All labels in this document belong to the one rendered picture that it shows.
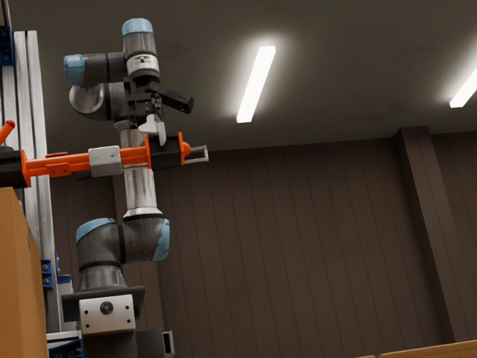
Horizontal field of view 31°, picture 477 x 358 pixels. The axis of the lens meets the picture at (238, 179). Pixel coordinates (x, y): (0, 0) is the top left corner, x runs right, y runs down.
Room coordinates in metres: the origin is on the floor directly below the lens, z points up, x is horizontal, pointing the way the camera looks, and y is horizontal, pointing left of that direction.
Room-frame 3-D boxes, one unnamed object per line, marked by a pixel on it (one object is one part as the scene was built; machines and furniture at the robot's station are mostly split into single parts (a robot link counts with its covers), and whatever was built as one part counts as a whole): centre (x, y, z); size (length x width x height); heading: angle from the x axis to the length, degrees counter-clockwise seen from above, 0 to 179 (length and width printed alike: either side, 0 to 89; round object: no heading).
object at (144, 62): (1.79, 0.18, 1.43); 0.08 x 0.08 x 0.05
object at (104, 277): (2.33, 0.43, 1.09); 0.15 x 0.15 x 0.10
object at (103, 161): (1.77, 0.29, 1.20); 0.07 x 0.07 x 0.04; 7
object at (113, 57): (1.89, 0.22, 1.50); 0.11 x 0.11 x 0.08; 12
